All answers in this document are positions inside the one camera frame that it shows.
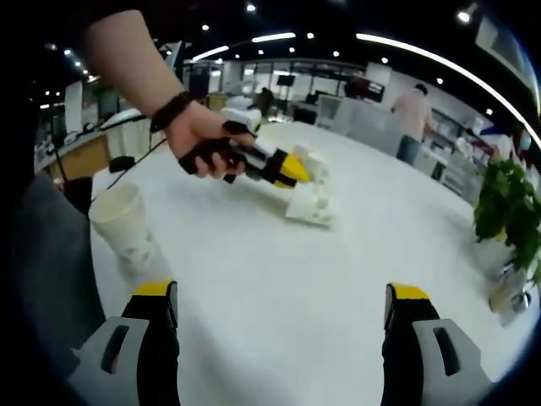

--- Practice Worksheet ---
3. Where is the white standing panel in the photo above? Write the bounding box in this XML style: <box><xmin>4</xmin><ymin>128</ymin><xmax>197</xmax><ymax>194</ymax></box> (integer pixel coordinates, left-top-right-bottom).
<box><xmin>63</xmin><ymin>80</ymin><xmax>85</xmax><ymax>135</ymax></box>

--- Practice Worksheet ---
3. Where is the person's left hand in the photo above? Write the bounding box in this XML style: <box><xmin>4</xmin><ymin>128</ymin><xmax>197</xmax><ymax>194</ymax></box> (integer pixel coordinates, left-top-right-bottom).
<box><xmin>162</xmin><ymin>100</ymin><xmax>257</xmax><ymax>185</ymax></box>

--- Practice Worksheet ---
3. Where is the grey mesh chair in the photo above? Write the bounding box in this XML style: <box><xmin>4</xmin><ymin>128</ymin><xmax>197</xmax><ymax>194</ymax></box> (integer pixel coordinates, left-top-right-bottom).
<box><xmin>12</xmin><ymin>173</ymin><xmax>107</xmax><ymax>369</ymax></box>

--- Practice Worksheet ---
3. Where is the ceiling air conditioner vent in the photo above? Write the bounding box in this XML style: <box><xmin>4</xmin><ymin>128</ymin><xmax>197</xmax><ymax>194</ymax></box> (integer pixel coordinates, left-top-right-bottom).
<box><xmin>474</xmin><ymin>12</ymin><xmax>532</xmax><ymax>75</ymax></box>

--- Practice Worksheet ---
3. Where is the small glass jar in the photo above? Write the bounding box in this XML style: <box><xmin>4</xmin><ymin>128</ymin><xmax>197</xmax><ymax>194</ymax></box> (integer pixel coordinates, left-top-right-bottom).
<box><xmin>489</xmin><ymin>266</ymin><xmax>533</xmax><ymax>327</ymax></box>

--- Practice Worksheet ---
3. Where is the curved ceiling light strip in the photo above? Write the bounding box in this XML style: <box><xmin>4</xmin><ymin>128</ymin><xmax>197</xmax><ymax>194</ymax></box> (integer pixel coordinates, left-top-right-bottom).
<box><xmin>356</xmin><ymin>32</ymin><xmax>541</xmax><ymax>149</ymax></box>

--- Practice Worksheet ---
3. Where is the black computer mouse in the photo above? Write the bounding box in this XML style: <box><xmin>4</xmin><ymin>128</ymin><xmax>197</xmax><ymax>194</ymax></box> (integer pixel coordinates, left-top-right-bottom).
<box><xmin>108</xmin><ymin>155</ymin><xmax>134</xmax><ymax>173</ymax></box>

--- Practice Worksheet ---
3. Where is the green potted plant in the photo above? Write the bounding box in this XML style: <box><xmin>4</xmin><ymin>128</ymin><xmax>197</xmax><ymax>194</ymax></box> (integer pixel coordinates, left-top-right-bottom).
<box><xmin>473</xmin><ymin>156</ymin><xmax>541</xmax><ymax>284</ymax></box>

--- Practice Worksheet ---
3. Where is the small white object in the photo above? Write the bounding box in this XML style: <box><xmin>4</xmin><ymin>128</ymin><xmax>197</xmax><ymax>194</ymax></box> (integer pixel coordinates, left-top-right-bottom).
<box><xmin>295</xmin><ymin>144</ymin><xmax>335</xmax><ymax>189</ymax></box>

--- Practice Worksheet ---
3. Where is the white table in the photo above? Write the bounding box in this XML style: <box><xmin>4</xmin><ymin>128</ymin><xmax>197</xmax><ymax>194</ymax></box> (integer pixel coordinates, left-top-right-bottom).
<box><xmin>88</xmin><ymin>120</ymin><xmax>541</xmax><ymax>406</ymax></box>

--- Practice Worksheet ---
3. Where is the wooden side desk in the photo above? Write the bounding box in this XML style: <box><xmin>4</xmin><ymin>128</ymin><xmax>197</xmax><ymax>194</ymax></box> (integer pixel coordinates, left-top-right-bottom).
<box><xmin>36</xmin><ymin>129</ymin><xmax>112</xmax><ymax>181</ymax></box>

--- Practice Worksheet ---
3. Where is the black red machine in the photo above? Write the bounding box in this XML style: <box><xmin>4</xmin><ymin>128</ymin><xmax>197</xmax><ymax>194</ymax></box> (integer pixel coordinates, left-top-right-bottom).
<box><xmin>344</xmin><ymin>75</ymin><xmax>386</xmax><ymax>103</ymax></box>

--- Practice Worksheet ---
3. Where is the dark screen on stand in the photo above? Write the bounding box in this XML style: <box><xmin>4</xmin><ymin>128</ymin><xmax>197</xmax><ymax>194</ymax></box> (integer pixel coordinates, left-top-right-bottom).
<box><xmin>276</xmin><ymin>74</ymin><xmax>297</xmax><ymax>102</ymax></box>

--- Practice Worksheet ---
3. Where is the black wrist strap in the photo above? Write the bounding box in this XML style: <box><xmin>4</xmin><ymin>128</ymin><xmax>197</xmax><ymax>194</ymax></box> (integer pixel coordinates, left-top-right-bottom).
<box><xmin>150</xmin><ymin>91</ymin><xmax>195</xmax><ymax>134</ymax></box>

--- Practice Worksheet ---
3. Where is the grey partition panel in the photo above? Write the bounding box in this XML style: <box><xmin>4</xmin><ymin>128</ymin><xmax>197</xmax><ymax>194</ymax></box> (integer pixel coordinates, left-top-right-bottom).
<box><xmin>337</xmin><ymin>97</ymin><xmax>402</xmax><ymax>156</ymax></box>

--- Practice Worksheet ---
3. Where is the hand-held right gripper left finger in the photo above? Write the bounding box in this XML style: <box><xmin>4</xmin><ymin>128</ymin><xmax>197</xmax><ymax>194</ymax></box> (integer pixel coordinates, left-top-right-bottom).
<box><xmin>69</xmin><ymin>278</ymin><xmax>182</xmax><ymax>406</ymax></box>

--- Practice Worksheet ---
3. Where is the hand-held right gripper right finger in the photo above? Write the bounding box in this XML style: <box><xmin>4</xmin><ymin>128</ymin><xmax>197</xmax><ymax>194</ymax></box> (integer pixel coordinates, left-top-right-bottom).
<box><xmin>380</xmin><ymin>282</ymin><xmax>494</xmax><ymax>406</ymax></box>

